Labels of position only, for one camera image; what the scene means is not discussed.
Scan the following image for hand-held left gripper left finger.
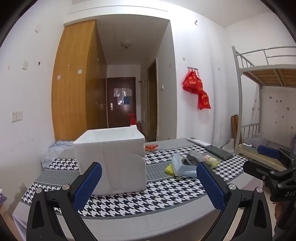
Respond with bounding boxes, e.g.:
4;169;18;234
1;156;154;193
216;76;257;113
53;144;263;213
26;161;103;241

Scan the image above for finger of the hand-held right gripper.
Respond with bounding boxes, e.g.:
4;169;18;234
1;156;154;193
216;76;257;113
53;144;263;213
257;144;296;168
243;159;287;181

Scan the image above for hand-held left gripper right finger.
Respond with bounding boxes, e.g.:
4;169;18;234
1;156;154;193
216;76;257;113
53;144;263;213
196;161;273;241

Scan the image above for white foam box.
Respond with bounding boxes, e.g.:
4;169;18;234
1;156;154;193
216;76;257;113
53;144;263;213
73;126;146;195

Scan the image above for grey knitted cloth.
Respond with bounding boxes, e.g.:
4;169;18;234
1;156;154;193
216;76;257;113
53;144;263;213
181;151;207;166

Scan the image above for grey bedding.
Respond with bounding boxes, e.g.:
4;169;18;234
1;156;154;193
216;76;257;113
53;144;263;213
245;133;285;149

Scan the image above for floral plastic packet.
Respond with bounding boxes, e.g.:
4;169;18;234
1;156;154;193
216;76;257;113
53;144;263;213
202;154;220;167

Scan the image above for white plastic bag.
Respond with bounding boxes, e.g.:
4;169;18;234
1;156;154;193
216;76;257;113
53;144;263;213
223;138;235;153

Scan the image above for black smartphone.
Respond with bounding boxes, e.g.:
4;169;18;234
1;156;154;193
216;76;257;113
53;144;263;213
205;146;233;161

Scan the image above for wooden sticks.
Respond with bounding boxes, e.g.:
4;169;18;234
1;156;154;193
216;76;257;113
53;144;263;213
231;115;240;144

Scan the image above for light blue cloth pile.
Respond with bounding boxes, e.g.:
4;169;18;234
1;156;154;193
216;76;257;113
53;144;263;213
41;140;77;168

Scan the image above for white remote control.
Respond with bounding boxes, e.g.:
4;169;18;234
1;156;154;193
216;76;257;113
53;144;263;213
187;137;211;147

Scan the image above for houndstooth table cloth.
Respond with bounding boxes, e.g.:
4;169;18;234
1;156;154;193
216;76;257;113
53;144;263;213
13;138;266;241

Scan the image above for metal bunk bed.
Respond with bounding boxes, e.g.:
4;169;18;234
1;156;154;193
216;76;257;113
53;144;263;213
232;46;296;172

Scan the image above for wooden wardrobe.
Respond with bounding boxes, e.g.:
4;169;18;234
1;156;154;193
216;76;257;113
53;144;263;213
51;20;108;142

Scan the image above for dark brown entrance door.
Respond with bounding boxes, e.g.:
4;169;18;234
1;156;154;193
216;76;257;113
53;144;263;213
107;77;136;128

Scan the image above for red plastic bag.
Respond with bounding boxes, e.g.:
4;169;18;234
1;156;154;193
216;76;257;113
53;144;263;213
182;71;211;110

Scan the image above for wooden side door frame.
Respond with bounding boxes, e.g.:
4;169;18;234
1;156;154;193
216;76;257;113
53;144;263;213
147;58;159;142

